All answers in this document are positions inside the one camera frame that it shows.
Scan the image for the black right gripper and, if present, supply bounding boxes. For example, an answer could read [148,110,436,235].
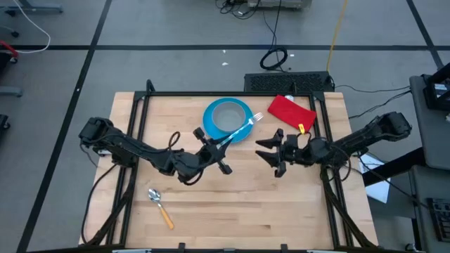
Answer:
[255,128,309,179]

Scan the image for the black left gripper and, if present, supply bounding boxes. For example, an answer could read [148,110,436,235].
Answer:
[191,126,234,176]

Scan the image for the blue round plate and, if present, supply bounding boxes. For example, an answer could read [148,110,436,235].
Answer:
[202,97,254,143]

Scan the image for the blue handled metal fork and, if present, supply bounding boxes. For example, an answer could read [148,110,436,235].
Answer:
[215,111,264,150]

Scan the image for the grey bowl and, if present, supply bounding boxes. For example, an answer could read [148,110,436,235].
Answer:
[211,100,246,133]

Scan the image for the orange handled metal spoon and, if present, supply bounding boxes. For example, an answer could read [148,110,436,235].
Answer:
[147,188,175,231]

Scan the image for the red cloth pouch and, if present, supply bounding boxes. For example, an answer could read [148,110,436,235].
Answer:
[267,94,317,133]

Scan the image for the black vented box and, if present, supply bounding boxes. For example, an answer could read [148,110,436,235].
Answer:
[243,71,335,93]

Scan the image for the white paper sheet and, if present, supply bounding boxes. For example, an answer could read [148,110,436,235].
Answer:
[358,153,392,204]

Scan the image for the black metal beam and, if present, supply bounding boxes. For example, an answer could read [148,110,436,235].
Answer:
[361,146,427,187]

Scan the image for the grey equipment case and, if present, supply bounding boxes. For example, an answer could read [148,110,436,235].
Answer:
[247,0,313,10]

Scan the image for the grey side desk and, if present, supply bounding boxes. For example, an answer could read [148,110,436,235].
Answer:
[409,73,450,253]

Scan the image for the black device on desk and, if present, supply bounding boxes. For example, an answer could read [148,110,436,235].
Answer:
[421,62,450,112]

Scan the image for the black keyboard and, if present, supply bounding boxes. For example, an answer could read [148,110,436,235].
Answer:
[426,197,450,243]

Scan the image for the grey furniture foot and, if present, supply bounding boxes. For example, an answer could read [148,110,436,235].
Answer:
[0,86,24,98]

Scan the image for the grey furniture base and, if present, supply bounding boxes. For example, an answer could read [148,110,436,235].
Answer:
[0,0,64,17]

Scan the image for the black metal table frame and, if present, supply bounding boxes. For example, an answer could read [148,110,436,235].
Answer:
[79,79,379,253]

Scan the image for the coiled black cable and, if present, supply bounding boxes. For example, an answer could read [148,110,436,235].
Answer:
[259,0,289,71]

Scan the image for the thin black floor cable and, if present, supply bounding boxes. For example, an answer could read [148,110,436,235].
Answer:
[333,84,412,94]
[347,90,412,120]

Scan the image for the yellow cable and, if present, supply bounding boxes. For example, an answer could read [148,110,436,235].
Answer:
[326,0,349,73]

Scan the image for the black arm base cable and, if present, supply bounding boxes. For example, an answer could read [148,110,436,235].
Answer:
[80,163,119,245]

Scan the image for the tangled black cables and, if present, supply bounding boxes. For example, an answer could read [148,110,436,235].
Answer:
[214,0,263,20]

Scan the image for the white cable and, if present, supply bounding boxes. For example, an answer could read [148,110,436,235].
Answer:
[12,0,52,55]

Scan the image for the red handle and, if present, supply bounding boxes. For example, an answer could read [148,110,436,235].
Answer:
[0,39,19,59]

